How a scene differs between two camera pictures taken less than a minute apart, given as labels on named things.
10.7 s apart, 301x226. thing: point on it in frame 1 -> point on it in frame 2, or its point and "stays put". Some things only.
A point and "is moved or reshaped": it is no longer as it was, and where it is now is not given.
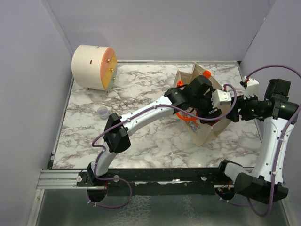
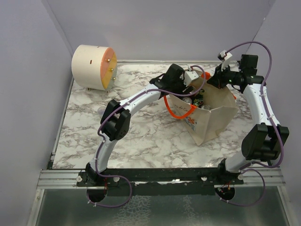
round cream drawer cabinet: x=94 y=67 stays put
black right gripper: x=241 y=103 -> x=217 y=80
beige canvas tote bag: x=202 y=131 is moved or reshaped
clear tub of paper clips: x=102 y=112 stays put
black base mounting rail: x=155 y=181 stays put
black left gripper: x=205 y=114 -> x=183 y=85
